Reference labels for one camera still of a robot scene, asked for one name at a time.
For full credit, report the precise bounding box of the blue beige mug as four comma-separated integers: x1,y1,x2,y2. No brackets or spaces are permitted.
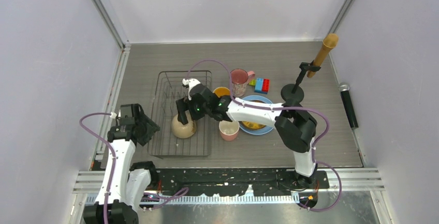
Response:
213,86,230,98

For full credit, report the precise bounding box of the beige cup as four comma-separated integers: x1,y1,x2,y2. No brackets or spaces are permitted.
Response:
171,111,197,139

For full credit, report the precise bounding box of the plain pink cup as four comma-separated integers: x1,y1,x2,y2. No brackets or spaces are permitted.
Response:
218,121,240,141

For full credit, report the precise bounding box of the pink ghost pattern mug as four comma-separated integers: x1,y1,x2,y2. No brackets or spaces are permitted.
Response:
230,69,255,97

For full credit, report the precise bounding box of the yellow patterned plate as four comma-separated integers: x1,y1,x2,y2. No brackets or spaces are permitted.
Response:
241,99,268,131

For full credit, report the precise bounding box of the light blue plate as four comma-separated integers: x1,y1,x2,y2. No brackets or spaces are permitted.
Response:
240,95,273,136

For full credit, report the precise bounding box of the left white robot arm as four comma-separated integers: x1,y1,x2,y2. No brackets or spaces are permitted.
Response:
79,103,160,223

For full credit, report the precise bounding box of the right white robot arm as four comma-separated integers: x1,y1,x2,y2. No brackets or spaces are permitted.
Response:
176,78,317,188

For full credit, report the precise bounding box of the blue toy brick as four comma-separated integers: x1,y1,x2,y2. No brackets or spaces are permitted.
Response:
254,78,267,94

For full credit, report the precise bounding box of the red toy brick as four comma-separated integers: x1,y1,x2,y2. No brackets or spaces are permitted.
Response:
261,79,270,93

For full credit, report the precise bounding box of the black base bar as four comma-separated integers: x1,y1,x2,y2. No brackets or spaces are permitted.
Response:
146,168,329,197

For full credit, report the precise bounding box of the black microphone stand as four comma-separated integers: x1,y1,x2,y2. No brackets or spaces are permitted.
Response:
281,62,320,102

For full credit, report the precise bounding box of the black microphone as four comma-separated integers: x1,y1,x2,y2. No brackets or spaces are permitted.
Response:
339,83,359,129

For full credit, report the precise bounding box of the gold microphone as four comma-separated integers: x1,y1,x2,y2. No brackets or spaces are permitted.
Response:
311,33,339,68

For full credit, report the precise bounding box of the black wire dish rack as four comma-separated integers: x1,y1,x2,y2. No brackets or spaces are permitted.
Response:
148,70,214,158

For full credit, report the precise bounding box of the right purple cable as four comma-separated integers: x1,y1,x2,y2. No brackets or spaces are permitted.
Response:
185,58,343,213

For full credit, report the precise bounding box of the purple cable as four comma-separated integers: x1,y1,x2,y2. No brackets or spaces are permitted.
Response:
185,58,343,213
79,112,119,224

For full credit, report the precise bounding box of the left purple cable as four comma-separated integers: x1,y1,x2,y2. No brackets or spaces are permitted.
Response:
79,112,119,224

